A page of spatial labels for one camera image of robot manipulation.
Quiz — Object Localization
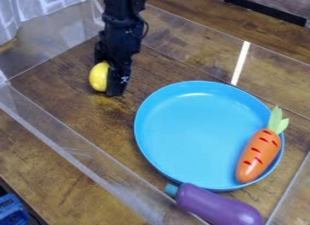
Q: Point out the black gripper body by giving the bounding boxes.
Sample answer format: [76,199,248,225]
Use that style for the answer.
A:
[97,17,145,69]

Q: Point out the blue plastic crate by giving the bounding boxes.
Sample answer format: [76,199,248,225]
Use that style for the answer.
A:
[0,193,29,225]

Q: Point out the white curtain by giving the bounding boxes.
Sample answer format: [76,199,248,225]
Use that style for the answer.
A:
[0,0,88,45]

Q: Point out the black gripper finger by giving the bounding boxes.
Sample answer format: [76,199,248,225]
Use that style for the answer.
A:
[105,66,131,96]
[95,42,109,64]

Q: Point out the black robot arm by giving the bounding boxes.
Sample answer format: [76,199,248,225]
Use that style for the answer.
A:
[95,0,148,96]

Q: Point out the clear acrylic enclosure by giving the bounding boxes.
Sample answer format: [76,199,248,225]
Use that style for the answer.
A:
[0,0,310,225]

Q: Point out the blue round plate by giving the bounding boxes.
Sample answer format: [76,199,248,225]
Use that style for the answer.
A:
[135,81,282,191]

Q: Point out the purple toy eggplant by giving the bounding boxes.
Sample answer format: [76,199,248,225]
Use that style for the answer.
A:
[164,183,263,225]

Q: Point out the orange toy carrot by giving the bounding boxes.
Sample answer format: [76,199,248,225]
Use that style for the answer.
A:
[236,106,290,183]

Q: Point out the yellow toy lemon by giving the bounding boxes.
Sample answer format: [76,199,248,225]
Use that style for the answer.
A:
[88,62,109,92]

